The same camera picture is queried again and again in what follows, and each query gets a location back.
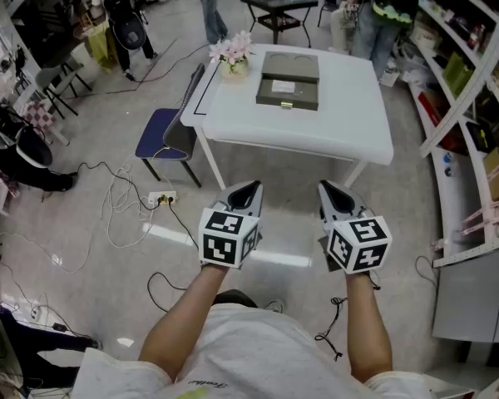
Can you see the red bottle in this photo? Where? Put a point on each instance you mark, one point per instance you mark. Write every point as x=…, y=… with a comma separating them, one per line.
x=477, y=37

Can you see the grey cabinet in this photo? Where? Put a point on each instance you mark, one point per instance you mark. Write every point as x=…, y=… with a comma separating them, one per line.
x=474, y=297

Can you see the yellow-green cloth covered table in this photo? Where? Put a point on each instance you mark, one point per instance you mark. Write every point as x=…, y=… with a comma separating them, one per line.
x=100, y=46

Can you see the person's left forearm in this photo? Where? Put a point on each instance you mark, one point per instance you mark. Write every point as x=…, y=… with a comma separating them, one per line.
x=183, y=318

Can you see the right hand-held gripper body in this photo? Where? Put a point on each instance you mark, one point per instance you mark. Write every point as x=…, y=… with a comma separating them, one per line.
x=359, y=243

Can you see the checkered stool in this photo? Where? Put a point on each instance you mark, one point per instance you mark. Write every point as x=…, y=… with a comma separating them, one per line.
x=43, y=119

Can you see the green paper bags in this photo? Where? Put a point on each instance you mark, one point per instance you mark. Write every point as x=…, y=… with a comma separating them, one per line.
x=457, y=73

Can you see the olive green box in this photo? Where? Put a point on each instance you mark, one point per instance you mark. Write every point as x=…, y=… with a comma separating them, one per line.
x=290, y=71

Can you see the white power strip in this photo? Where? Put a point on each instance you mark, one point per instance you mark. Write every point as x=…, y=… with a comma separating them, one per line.
x=162, y=198

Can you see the white table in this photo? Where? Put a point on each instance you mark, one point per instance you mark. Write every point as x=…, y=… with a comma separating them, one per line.
x=299, y=127

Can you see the white shelving rack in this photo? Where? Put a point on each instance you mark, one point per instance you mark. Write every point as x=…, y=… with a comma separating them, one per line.
x=461, y=110

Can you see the black side table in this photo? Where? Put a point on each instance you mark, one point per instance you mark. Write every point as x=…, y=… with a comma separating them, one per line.
x=278, y=4

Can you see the person's white t-shirt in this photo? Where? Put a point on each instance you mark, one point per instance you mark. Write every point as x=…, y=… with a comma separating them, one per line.
x=258, y=356

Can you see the person's right forearm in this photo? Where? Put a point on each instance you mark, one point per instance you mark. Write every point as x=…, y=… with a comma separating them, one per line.
x=368, y=326

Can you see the person's dark trousers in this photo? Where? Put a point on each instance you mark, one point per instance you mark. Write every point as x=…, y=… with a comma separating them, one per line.
x=235, y=297

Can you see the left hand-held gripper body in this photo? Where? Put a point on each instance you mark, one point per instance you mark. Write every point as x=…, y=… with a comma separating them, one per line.
x=222, y=239

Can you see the blue chair with stitched back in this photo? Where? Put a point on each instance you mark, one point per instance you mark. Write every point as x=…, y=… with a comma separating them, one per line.
x=158, y=137

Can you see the pink flowers in cream pot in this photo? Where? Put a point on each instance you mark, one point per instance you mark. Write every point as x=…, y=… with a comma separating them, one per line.
x=234, y=56

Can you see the grey chair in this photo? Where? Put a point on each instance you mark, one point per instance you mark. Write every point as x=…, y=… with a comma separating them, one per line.
x=56, y=83

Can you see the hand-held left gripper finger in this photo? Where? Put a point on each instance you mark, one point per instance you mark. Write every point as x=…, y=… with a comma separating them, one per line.
x=226, y=198
x=257, y=200

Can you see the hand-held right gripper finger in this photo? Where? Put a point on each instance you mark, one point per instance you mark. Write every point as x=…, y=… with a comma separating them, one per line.
x=324, y=202
x=355, y=202

